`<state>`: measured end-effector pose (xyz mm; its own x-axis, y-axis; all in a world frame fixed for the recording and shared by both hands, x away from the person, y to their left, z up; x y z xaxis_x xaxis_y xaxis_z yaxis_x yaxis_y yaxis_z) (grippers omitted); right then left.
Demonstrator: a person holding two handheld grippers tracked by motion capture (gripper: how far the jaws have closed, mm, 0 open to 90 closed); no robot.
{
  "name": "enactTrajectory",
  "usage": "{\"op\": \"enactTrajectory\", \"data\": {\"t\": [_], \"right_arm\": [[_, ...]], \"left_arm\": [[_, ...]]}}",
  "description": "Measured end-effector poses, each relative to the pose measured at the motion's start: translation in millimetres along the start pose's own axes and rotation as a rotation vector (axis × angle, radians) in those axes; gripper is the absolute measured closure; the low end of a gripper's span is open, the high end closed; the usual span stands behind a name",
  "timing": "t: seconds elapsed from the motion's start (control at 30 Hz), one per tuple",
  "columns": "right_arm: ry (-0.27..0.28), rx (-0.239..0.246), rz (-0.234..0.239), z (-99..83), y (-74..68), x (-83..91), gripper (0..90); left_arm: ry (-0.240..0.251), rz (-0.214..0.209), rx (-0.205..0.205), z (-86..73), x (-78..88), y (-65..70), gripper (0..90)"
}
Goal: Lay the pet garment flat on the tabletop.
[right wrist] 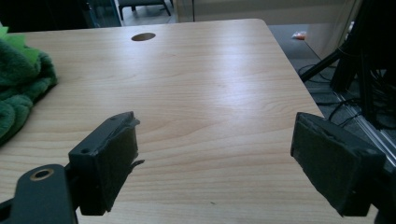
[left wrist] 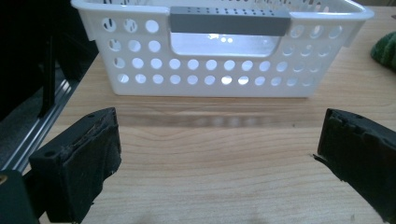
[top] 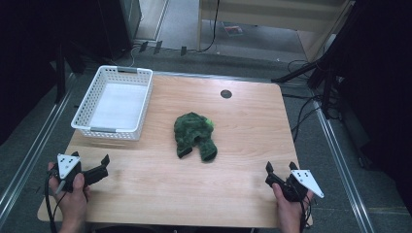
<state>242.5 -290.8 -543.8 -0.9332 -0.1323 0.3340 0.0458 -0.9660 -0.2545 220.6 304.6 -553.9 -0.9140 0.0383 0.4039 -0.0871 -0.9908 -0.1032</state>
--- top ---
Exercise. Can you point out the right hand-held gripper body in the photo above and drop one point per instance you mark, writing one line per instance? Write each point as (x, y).
(307, 183)

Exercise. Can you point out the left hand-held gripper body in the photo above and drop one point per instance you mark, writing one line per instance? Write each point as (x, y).
(91, 175)

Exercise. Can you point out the person's left hand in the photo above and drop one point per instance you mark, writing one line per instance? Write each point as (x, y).
(73, 201)

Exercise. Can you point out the person's right hand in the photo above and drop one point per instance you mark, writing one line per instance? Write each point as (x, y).
(289, 210)

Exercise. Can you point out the white plastic basket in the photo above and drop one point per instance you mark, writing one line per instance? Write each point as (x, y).
(115, 103)

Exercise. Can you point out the green cloth garment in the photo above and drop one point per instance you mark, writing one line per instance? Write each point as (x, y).
(193, 132)

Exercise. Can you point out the black round table grommet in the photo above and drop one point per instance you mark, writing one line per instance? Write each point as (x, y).
(226, 94)

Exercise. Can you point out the black metal stand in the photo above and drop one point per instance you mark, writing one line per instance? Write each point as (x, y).
(319, 69)

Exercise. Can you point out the dark cabinet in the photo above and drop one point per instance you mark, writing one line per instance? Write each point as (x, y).
(120, 26)

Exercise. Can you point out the red printed paper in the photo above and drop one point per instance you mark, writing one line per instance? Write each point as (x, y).
(233, 29)

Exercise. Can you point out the light wooden furniture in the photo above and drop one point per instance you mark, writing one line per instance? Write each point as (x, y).
(275, 19)

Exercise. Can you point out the metal floor rail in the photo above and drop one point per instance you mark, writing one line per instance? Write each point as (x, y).
(343, 168)
(30, 155)

